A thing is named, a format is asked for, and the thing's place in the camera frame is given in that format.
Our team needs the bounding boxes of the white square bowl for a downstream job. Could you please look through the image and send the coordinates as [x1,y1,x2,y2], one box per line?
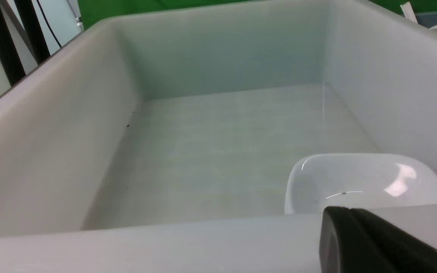
[284,153,437,215]

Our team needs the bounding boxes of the white plastic spoon upright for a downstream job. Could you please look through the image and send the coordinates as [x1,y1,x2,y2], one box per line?
[400,2,418,24]

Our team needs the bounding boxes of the black stand legs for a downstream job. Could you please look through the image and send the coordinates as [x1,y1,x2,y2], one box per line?
[0,0,51,86]

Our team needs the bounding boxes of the large white plastic bin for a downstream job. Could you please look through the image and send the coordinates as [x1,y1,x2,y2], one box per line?
[0,0,437,273]

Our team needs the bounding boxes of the green backdrop cloth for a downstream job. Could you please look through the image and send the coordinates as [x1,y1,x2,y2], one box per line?
[77,0,437,29]

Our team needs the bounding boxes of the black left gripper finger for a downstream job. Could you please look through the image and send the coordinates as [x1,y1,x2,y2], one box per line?
[319,206,437,273]

